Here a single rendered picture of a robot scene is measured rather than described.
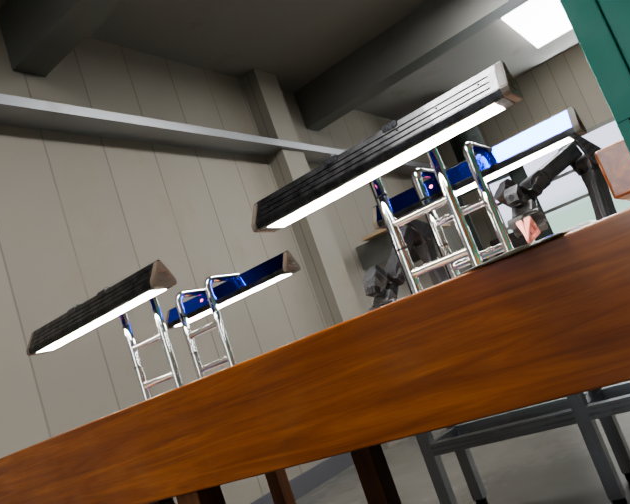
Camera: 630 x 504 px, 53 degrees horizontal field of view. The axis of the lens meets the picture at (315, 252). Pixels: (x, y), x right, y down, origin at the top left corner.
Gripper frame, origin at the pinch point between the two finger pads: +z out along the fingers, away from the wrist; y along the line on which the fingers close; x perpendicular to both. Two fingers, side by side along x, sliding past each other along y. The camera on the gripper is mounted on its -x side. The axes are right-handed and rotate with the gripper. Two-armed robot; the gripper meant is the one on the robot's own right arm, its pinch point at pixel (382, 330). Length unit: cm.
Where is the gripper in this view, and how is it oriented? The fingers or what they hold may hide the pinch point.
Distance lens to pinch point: 203.2
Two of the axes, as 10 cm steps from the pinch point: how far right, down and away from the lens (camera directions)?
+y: 7.5, -3.7, -5.4
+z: -2.1, 6.5, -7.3
